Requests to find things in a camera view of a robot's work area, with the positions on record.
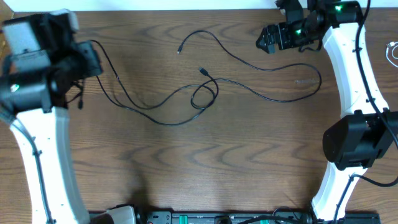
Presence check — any black usb cable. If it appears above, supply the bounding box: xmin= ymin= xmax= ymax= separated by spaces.
xmin=177 ymin=29 xmax=323 ymax=103
xmin=90 ymin=39 xmax=220 ymax=127

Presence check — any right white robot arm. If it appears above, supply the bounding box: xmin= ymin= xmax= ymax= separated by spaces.
xmin=256 ymin=0 xmax=397 ymax=223

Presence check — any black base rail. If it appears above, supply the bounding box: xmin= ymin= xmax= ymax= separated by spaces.
xmin=136 ymin=207 xmax=381 ymax=224

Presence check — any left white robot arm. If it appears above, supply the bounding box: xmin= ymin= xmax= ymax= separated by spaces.
xmin=1 ymin=9 xmax=138 ymax=223

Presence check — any white usb cable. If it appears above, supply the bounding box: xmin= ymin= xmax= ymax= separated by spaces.
xmin=385 ymin=41 xmax=398 ymax=68

